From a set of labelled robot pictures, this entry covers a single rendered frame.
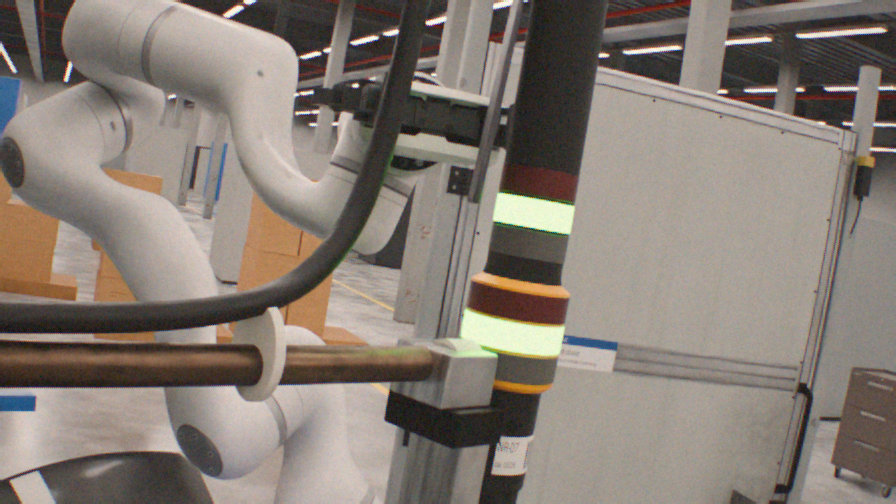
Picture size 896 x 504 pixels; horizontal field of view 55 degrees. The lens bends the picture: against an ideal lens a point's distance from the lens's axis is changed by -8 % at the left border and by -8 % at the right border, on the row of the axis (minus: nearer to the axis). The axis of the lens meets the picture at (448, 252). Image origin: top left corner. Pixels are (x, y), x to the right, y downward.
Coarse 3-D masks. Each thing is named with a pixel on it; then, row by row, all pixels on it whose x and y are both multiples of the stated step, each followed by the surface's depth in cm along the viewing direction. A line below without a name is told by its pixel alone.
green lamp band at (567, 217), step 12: (504, 204) 39; (516, 204) 39; (528, 204) 38; (540, 204) 38; (552, 204) 38; (504, 216) 39; (516, 216) 39; (528, 216) 38; (540, 216) 38; (552, 216) 39; (564, 216) 39; (540, 228) 38; (552, 228) 39; (564, 228) 39
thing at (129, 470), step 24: (96, 456) 42; (120, 456) 44; (144, 456) 45; (168, 456) 47; (0, 480) 37; (48, 480) 39; (72, 480) 40; (96, 480) 41; (120, 480) 42; (144, 480) 44; (168, 480) 45; (192, 480) 47
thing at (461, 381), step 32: (448, 352) 36; (480, 352) 37; (416, 384) 36; (448, 384) 35; (480, 384) 37; (384, 416) 38; (416, 416) 37; (448, 416) 36; (480, 416) 36; (416, 448) 38; (448, 448) 37; (480, 448) 38; (416, 480) 38; (448, 480) 37; (480, 480) 38
